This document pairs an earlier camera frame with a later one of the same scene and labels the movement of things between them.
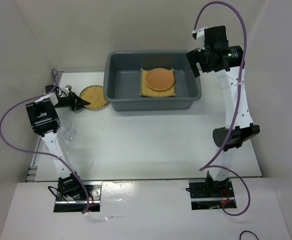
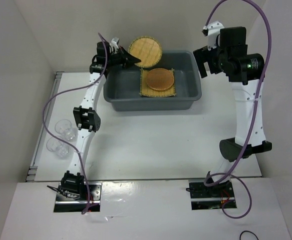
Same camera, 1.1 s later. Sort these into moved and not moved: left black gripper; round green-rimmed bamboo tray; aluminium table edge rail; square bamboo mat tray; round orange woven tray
Moved: round green-rimmed bamboo tray; left black gripper
Not moved: round orange woven tray; square bamboo mat tray; aluminium table edge rail
